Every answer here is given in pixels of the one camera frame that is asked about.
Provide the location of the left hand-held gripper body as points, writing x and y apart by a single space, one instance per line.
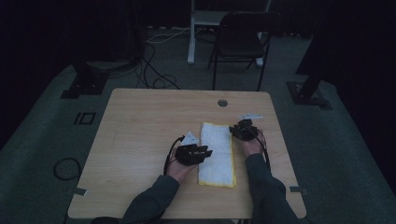
186 154

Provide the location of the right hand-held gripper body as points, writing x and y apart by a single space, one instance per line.
247 130

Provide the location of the white desk frame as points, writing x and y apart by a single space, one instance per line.
199 18

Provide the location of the person's left hand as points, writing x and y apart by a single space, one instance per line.
179 171

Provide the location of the black stand with base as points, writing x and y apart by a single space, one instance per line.
85 82
308 90

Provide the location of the white towel with yellow trim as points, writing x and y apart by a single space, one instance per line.
217 155

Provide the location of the black folding chair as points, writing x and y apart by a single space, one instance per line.
241 40

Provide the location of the person's right hand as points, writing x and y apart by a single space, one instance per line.
251 146

